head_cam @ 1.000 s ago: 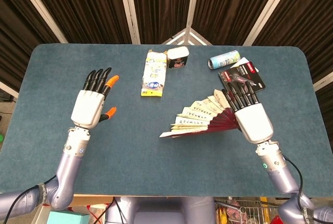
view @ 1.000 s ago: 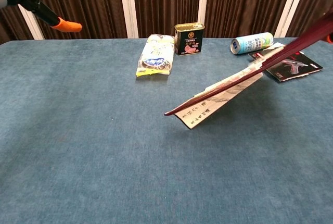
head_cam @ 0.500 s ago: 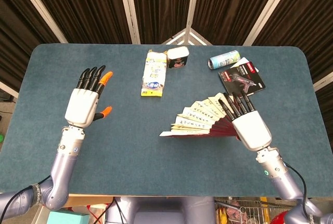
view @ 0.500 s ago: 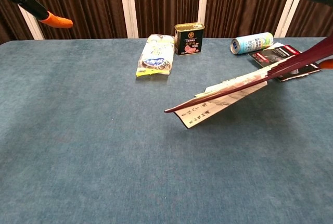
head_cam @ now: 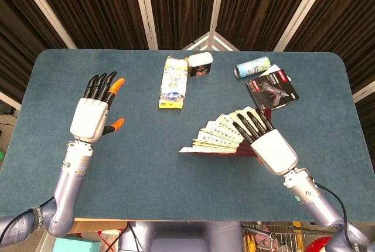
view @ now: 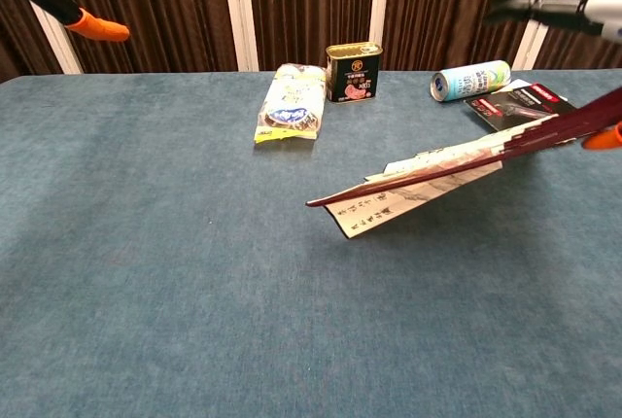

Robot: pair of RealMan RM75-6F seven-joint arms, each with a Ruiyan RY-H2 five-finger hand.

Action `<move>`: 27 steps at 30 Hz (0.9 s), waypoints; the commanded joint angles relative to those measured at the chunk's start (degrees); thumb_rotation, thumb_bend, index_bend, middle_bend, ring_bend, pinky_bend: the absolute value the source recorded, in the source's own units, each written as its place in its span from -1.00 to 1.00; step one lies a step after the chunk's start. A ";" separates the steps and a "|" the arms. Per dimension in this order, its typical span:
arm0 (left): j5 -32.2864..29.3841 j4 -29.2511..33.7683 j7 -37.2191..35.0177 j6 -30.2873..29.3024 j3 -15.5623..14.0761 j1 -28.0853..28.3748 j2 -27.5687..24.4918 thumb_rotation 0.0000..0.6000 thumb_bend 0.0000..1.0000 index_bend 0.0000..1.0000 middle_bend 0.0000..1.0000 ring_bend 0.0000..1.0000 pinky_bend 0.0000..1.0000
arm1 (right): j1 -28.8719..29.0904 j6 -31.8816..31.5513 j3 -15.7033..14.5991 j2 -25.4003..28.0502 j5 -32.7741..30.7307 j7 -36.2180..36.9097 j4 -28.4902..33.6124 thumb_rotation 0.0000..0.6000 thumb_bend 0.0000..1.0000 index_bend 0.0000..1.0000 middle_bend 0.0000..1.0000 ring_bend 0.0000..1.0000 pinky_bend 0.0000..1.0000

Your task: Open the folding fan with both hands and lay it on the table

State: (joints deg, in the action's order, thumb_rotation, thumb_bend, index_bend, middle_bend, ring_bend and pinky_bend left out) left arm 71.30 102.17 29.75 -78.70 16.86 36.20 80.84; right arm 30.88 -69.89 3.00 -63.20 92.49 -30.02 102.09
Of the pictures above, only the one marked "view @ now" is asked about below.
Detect blue felt table mat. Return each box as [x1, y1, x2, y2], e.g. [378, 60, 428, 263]
[0, 69, 622, 418]

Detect black glue gun package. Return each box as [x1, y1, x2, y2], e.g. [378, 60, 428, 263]
[464, 82, 579, 135]

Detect small white black box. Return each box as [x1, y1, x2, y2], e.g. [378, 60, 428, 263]
[325, 42, 384, 103]

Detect blue white beverage can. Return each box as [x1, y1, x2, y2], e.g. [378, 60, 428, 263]
[430, 59, 512, 103]

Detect red ribbed paper folding fan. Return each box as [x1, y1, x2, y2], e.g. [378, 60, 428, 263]
[304, 86, 622, 240]

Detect yellow white snack package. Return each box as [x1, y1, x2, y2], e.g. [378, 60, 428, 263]
[253, 62, 328, 146]

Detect brown pleated partition screen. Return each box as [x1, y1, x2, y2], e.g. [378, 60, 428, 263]
[0, 0, 622, 85]

